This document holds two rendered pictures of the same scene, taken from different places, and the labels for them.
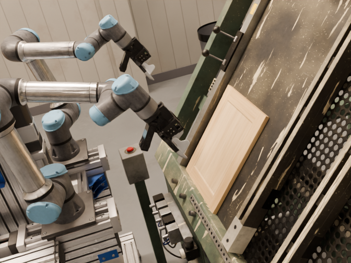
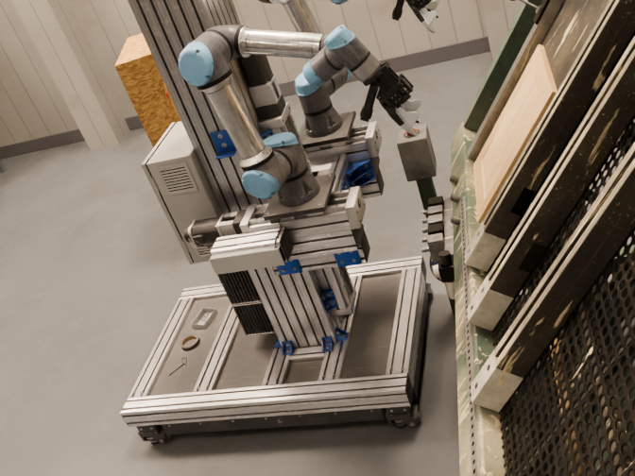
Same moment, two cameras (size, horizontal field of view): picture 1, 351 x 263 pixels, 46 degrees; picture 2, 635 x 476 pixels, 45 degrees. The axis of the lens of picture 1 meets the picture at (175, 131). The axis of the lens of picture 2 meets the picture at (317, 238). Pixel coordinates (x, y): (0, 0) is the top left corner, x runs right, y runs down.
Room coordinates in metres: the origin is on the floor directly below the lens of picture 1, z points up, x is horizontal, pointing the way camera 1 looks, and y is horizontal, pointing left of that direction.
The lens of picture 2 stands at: (-0.64, -0.68, 2.27)
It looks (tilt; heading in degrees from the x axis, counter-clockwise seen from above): 31 degrees down; 30
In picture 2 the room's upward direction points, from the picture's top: 21 degrees counter-clockwise
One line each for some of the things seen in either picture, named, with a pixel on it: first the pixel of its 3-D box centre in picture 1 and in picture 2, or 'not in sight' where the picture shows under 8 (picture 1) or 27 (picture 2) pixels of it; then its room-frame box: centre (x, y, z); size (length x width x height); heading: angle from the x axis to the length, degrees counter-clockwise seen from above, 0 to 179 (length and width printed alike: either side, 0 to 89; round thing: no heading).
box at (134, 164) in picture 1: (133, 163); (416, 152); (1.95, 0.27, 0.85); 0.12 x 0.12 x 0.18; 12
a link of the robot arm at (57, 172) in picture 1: (54, 181); (283, 154); (1.39, 0.52, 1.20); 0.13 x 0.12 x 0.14; 175
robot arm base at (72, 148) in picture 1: (62, 145); (320, 116); (1.88, 0.59, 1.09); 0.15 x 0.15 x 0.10
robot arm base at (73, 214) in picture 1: (63, 202); (295, 181); (1.39, 0.52, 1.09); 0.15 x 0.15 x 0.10
